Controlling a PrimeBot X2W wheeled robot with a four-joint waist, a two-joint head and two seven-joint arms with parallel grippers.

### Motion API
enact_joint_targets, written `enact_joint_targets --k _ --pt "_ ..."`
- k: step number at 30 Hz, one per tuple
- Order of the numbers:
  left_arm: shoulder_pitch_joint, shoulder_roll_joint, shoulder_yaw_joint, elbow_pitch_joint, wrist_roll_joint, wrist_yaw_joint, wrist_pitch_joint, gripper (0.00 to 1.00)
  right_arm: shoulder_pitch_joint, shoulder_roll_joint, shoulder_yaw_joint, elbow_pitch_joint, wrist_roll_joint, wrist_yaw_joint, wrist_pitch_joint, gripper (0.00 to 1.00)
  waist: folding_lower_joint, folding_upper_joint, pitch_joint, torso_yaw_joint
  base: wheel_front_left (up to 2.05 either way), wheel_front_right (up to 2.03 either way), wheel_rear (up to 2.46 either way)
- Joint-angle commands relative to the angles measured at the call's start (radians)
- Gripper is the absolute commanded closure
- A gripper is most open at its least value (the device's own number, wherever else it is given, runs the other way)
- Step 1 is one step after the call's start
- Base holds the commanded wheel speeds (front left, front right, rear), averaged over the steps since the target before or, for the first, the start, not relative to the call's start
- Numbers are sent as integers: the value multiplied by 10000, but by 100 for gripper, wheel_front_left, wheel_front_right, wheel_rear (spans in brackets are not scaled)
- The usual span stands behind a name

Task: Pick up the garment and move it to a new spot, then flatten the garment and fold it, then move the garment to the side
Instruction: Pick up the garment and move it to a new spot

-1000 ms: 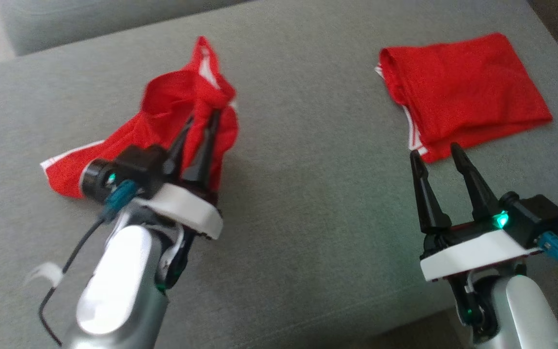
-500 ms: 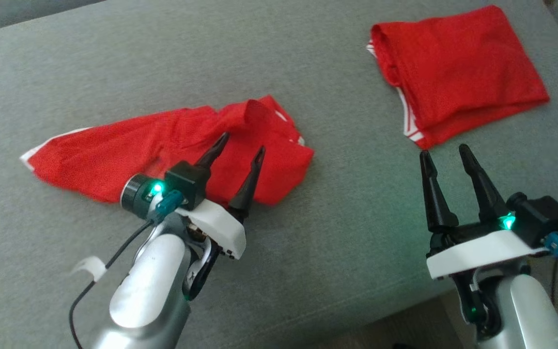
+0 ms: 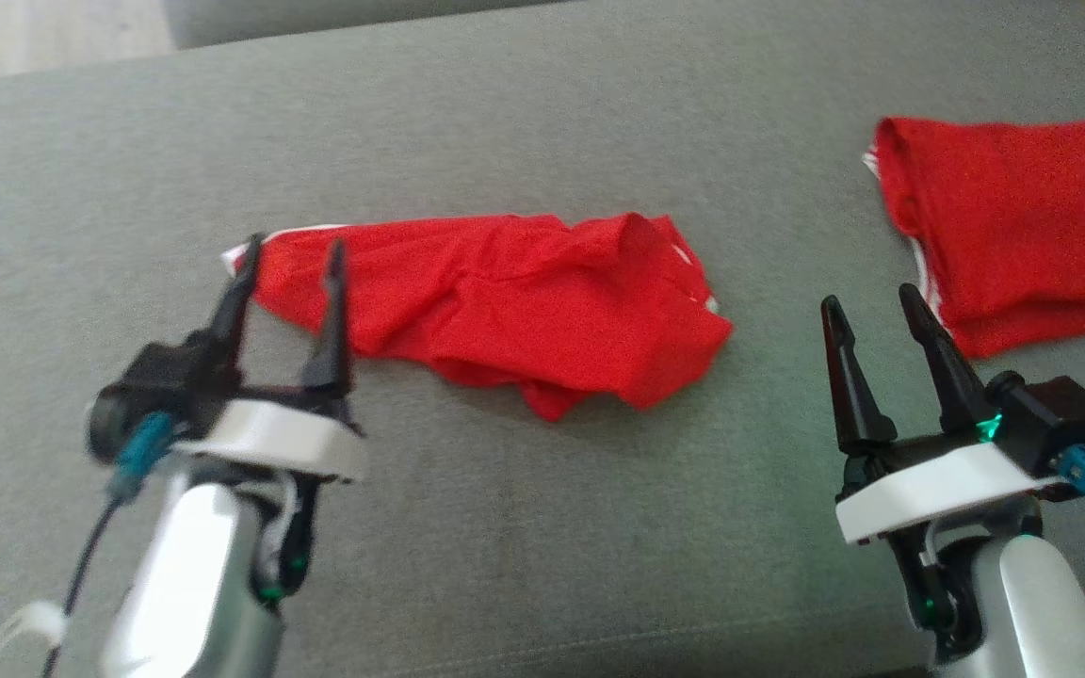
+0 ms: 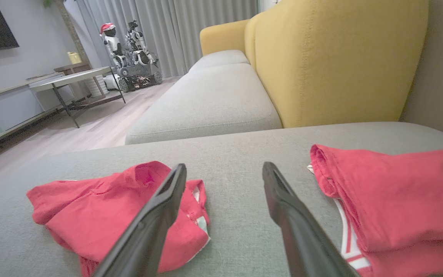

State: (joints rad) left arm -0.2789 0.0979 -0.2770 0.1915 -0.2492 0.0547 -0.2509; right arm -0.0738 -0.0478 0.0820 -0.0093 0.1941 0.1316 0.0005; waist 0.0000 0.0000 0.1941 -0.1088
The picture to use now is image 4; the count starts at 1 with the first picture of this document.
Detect large grey sofa chaise seat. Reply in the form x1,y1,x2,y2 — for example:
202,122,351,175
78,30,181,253
0,122,443,277

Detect wheeled rover base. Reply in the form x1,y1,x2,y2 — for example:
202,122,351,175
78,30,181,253
117,63,163,93

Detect small wooden side table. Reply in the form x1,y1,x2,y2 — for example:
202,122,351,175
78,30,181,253
54,62,105,97

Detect white ribbed pot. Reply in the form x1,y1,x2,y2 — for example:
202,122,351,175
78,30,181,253
83,76,109,97

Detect grey pleated curtain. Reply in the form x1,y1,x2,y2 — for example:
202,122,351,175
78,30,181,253
66,0,260,80

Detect red mesh shorts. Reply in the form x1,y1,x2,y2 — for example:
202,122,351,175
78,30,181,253
26,161,211,277

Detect long low tv cabinet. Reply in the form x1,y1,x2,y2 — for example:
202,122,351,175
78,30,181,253
0,72,77,154

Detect yellow sofa backrest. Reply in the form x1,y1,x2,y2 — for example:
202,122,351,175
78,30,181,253
255,0,430,128
244,13,264,73

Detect grey sofa seat cushion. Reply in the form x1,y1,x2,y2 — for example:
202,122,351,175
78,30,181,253
125,63,283,145
188,50,250,74

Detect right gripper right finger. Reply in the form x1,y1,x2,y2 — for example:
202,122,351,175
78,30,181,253
262,162,359,277

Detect white black toy robot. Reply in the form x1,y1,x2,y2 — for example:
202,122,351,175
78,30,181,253
125,20,159,66

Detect indoor tree trunk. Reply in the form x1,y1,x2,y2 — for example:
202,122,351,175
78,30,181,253
44,0,91,67

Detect toy robot with santa hat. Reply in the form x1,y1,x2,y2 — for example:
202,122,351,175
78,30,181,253
100,22,124,69

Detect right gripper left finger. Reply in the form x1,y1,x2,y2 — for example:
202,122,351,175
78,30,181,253
93,164,188,277

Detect red jersey with white sleeves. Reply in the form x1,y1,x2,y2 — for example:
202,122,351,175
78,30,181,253
307,144,443,277

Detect grey coffee table metal legs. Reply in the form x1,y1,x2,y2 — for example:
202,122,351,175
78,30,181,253
29,66,127,128

